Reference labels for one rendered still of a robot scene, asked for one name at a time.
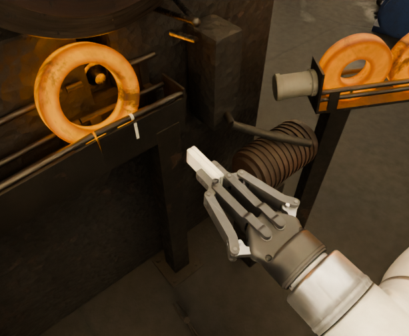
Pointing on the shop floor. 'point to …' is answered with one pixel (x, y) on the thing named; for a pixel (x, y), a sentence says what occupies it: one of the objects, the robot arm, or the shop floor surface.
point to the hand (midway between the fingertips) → (204, 168)
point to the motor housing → (274, 161)
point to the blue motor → (401, 17)
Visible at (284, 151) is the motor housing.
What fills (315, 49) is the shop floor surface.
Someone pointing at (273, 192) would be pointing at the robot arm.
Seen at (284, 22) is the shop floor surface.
